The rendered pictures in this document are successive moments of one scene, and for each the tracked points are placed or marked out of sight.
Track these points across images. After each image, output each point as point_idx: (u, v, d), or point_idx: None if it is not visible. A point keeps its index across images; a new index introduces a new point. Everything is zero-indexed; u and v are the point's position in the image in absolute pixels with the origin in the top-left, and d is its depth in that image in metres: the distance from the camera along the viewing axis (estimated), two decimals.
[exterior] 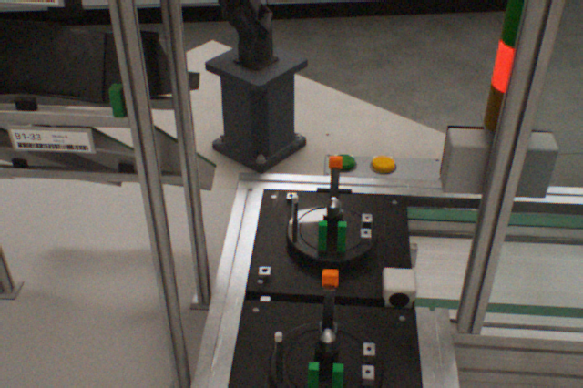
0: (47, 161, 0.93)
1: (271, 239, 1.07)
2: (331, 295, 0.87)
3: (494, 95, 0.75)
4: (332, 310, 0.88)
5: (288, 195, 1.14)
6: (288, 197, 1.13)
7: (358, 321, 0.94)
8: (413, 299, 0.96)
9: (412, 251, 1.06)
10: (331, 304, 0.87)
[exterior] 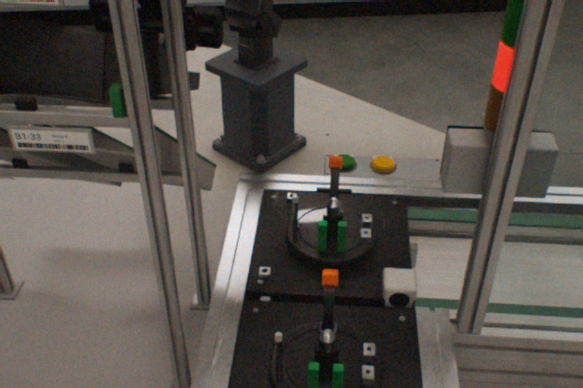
0: (47, 161, 0.93)
1: (271, 239, 1.07)
2: (331, 295, 0.87)
3: (494, 95, 0.75)
4: (332, 310, 0.88)
5: (288, 195, 1.14)
6: (288, 197, 1.13)
7: (358, 321, 0.94)
8: (413, 299, 0.96)
9: (412, 251, 1.06)
10: (331, 304, 0.87)
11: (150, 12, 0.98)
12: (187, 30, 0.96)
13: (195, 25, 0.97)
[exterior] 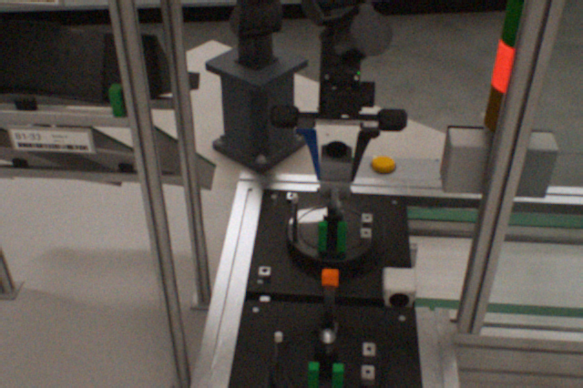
0: (47, 161, 0.93)
1: (271, 239, 1.07)
2: (331, 295, 0.87)
3: (494, 95, 0.75)
4: (332, 310, 0.88)
5: (288, 195, 1.14)
6: (288, 197, 1.13)
7: (358, 321, 0.94)
8: (413, 299, 0.96)
9: (412, 251, 1.06)
10: (331, 304, 0.87)
11: (332, 118, 0.95)
12: (373, 137, 0.95)
13: (380, 127, 0.95)
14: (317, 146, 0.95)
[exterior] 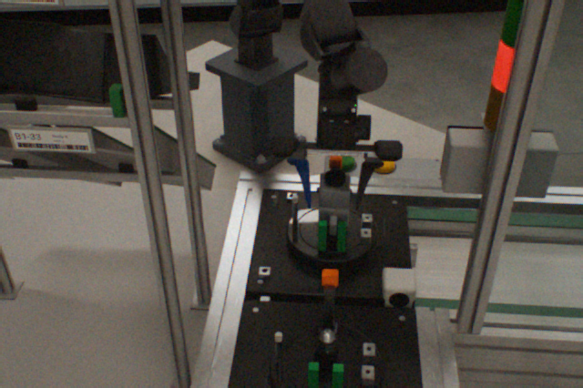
0: (47, 161, 0.93)
1: (271, 239, 1.07)
2: (331, 295, 0.87)
3: (494, 95, 0.75)
4: (332, 310, 0.88)
5: (288, 195, 1.14)
6: (288, 197, 1.13)
7: (358, 321, 0.94)
8: (413, 299, 0.96)
9: (412, 251, 1.06)
10: (331, 304, 0.87)
11: (323, 148, 0.98)
12: (377, 167, 0.98)
13: (383, 158, 0.98)
14: (308, 175, 0.98)
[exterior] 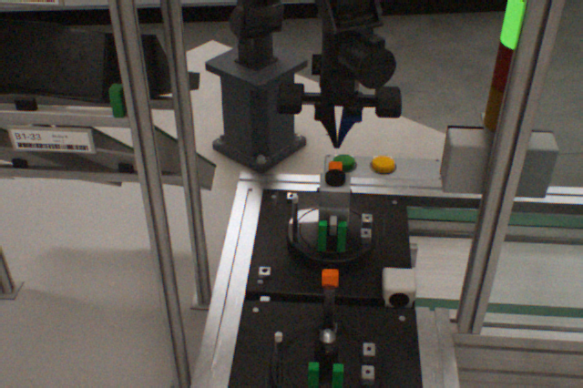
0: (47, 161, 0.93)
1: (271, 239, 1.07)
2: (331, 295, 0.87)
3: (494, 95, 0.75)
4: (332, 310, 0.88)
5: (288, 195, 1.14)
6: (288, 197, 1.13)
7: (358, 321, 0.94)
8: (413, 299, 0.96)
9: (412, 251, 1.06)
10: (331, 304, 0.87)
11: None
12: None
13: (314, 102, 1.07)
14: (341, 117, 1.09)
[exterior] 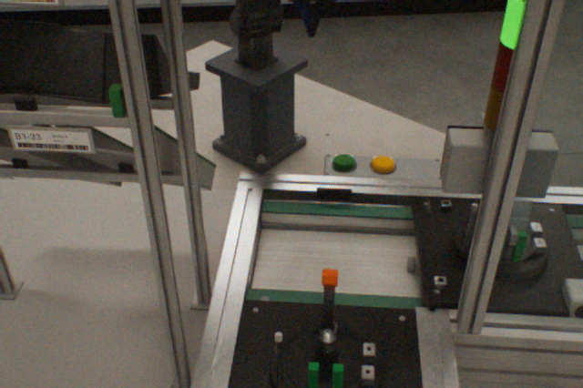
0: (47, 161, 0.93)
1: (435, 248, 1.05)
2: (331, 295, 0.87)
3: (494, 95, 0.75)
4: (332, 310, 0.88)
5: (442, 202, 1.12)
6: (443, 204, 1.12)
7: (358, 321, 0.94)
8: None
9: (410, 266, 1.08)
10: (331, 304, 0.87)
11: None
12: None
13: None
14: (308, 10, 1.03)
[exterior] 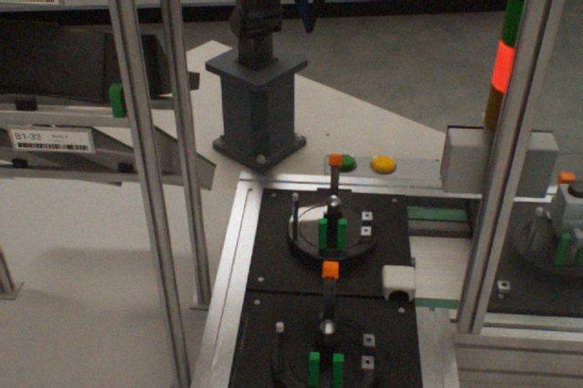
0: (47, 161, 0.93)
1: None
2: (336, 174, 1.07)
3: (494, 95, 0.75)
4: (337, 187, 1.08)
5: None
6: None
7: (358, 202, 1.14)
8: None
9: None
10: (336, 182, 1.08)
11: None
12: None
13: None
14: (305, 6, 1.03)
